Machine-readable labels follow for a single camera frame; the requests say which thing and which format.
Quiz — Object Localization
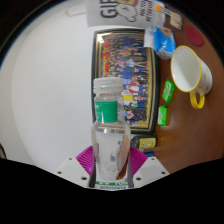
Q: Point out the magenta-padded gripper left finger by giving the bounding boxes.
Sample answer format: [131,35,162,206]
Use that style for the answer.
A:
[54,144,98,188]

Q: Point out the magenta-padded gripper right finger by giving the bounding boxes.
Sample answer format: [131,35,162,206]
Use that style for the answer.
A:
[126,144,170,188]

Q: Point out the clear bottle with green label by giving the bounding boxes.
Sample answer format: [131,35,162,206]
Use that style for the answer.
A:
[90,76,132,183]

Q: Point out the white shuttlecock tube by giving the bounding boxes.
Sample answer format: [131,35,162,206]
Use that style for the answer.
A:
[94,180,128,190]

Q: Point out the white mug with yellow rim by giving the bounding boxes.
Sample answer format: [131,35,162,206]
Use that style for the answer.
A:
[170,45,214,110]

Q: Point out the framed group photo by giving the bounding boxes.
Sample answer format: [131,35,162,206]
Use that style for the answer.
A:
[91,28,161,135]

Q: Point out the blue tissue pack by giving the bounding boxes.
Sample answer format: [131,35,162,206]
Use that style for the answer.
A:
[143,26,177,60]

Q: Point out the round red coaster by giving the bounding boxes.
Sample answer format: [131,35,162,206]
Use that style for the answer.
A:
[185,25,205,47]

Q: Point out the small patterned box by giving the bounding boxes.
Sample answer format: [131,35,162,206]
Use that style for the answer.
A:
[169,13,184,31]

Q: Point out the white gift bag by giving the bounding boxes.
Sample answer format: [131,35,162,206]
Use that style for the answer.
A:
[84,0,168,28]

